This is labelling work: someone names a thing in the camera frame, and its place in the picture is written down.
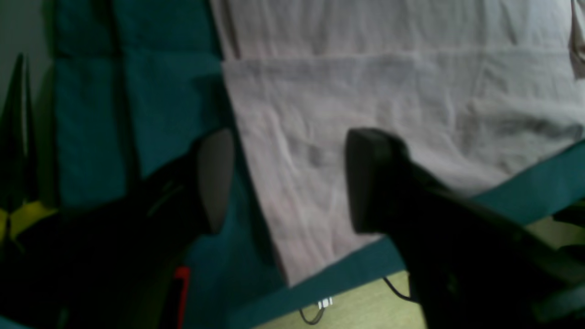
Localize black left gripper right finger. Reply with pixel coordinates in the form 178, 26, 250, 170
345, 128, 584, 329

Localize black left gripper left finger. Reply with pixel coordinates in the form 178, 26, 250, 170
1, 128, 235, 329

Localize pink T-shirt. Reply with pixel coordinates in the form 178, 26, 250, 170
210, 0, 584, 286

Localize orange black clamp right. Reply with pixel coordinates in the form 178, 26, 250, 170
171, 266, 190, 329

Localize teal table cloth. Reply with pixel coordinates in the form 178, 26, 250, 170
54, 0, 584, 329

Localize yellow handled pliers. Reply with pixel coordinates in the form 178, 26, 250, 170
0, 53, 60, 243

